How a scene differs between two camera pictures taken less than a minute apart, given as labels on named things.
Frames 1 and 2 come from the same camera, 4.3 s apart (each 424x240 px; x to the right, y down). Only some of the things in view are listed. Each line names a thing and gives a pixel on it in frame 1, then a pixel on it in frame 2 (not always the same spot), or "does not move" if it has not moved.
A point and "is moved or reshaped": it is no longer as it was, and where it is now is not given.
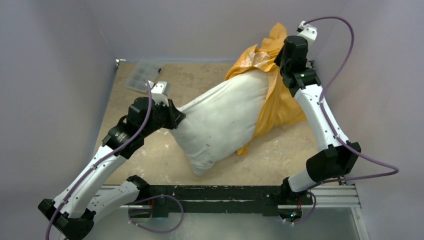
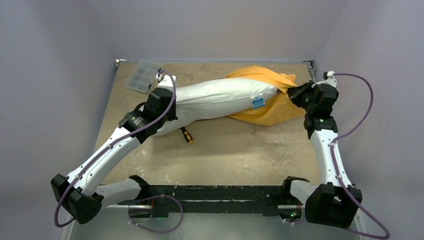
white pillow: [221, 120] is moved or reshaped
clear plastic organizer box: [143, 72] does not move
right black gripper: [281, 58] → [298, 91]
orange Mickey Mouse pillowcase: [281, 105] is moved or reshaped
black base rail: [161, 199] does not move
